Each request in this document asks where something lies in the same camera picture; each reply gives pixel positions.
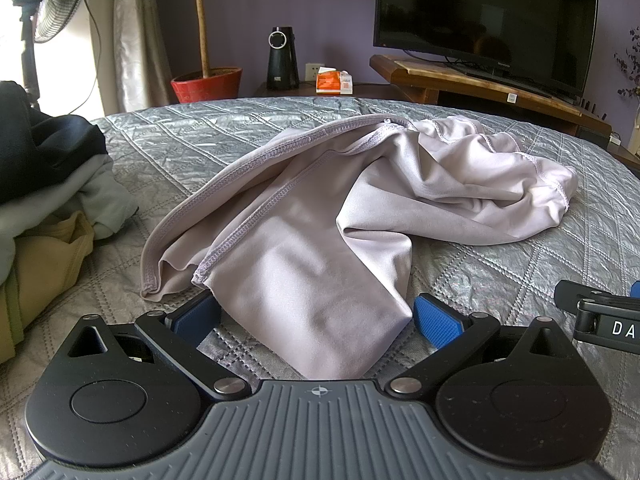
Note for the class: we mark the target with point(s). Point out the beige curtain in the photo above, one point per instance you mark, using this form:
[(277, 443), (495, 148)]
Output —
[(140, 35)]

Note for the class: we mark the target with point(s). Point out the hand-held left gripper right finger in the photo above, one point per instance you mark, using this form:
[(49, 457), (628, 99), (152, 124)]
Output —
[(437, 320)]

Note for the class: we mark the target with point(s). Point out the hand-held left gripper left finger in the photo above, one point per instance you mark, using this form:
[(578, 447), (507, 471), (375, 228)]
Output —
[(197, 312)]

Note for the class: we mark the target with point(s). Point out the black cylindrical speaker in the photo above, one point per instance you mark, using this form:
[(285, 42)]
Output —
[(283, 60)]

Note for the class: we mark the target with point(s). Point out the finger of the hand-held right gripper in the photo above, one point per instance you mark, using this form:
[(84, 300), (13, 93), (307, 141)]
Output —
[(567, 291)]

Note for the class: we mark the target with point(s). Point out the standing electric fan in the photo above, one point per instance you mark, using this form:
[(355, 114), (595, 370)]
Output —
[(10, 50)]

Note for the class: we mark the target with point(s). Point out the black television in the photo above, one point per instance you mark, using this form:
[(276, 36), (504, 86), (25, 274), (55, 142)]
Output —
[(480, 10)]

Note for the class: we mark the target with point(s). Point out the green potted tree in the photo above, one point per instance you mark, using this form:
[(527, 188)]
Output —
[(201, 20)]

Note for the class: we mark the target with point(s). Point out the orange tissue box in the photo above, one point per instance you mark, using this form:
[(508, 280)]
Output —
[(332, 82)]

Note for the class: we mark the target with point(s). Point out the wooden television stand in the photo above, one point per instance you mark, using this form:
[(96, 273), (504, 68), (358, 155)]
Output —
[(450, 80)]

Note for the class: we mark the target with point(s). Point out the pale grey-green garment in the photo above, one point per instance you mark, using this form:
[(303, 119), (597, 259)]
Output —
[(100, 200)]

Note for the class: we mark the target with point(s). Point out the grey quilted bedspread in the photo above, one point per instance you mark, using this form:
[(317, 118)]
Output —
[(500, 270)]

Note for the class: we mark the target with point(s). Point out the khaki garment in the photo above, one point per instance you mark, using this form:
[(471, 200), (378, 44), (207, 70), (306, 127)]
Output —
[(45, 280)]

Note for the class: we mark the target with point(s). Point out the lavender garment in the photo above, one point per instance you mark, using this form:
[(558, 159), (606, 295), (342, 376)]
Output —
[(310, 220)]

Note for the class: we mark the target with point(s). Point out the navy jacket orange lining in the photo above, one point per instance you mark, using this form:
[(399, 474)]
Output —
[(45, 155)]

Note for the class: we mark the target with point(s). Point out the white wall socket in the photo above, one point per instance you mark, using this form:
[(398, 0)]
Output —
[(313, 70)]

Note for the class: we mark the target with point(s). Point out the black standing fan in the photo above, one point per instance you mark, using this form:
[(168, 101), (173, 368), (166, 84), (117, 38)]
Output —
[(65, 5)]

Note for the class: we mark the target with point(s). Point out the dried purple flowers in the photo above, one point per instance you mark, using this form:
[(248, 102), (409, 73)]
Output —
[(630, 65)]

